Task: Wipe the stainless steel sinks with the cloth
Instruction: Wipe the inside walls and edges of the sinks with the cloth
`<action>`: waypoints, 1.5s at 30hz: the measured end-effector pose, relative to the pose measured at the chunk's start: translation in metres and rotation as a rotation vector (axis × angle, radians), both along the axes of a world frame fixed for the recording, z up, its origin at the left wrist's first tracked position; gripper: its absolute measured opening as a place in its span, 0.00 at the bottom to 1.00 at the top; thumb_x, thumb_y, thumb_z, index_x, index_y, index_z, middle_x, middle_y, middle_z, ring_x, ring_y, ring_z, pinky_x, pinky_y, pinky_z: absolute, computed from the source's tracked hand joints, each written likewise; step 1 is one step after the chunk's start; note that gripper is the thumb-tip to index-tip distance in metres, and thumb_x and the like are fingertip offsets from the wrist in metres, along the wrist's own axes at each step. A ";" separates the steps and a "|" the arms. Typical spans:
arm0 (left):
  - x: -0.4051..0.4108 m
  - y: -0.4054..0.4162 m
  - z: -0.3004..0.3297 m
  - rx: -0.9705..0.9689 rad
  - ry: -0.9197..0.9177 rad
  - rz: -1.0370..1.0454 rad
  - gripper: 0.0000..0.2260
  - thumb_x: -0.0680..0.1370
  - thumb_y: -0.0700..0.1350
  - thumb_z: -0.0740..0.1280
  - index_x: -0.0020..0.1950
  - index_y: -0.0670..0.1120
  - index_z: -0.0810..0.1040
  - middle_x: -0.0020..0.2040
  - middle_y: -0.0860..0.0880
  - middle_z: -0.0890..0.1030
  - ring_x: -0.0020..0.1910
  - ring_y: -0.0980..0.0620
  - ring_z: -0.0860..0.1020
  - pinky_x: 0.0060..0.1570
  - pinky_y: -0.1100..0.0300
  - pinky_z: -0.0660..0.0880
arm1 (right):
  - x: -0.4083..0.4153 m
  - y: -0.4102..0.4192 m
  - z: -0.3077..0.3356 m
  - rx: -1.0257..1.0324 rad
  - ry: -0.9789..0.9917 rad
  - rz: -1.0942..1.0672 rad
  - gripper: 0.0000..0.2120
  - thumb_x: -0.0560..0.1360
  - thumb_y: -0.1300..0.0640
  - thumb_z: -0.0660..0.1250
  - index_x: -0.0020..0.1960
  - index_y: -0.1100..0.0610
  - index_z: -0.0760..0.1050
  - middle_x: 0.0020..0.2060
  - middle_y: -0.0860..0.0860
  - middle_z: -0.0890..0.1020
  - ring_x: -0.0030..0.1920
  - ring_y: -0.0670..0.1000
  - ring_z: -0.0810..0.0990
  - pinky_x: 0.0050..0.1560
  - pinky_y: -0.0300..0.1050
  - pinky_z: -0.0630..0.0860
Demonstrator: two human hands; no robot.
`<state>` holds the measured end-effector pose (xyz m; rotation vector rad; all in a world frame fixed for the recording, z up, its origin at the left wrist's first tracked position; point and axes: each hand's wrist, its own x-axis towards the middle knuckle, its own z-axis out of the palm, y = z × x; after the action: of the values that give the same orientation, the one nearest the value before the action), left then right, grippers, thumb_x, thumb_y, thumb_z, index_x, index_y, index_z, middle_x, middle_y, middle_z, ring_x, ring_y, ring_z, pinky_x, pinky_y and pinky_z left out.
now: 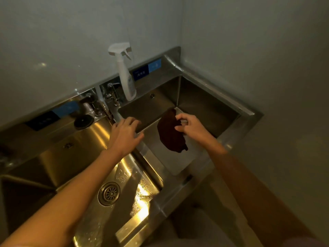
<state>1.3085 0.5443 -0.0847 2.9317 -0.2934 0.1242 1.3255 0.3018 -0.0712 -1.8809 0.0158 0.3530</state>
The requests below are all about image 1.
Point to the person's right hand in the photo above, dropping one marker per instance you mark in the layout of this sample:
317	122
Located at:
198	132

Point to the person's left hand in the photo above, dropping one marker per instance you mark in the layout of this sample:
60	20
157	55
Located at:
124	141

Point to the dark brown cleaning cloth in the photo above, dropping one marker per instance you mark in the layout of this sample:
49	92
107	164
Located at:
171	136

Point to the stainless steel sink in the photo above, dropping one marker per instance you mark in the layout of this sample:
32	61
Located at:
77	154

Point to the person's left forearm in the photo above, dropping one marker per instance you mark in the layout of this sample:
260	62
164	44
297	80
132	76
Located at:
59	203

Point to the person's right forearm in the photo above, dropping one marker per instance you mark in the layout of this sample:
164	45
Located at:
257	200

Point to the round steel sink drain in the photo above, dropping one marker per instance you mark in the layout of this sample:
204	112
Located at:
109	193

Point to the chrome faucet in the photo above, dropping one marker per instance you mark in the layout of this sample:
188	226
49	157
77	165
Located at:
109	100

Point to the small dark rectangular panel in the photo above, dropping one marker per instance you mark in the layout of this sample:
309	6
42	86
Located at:
51	115
144	70

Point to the light trousers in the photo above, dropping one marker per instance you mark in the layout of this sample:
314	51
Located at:
195	228

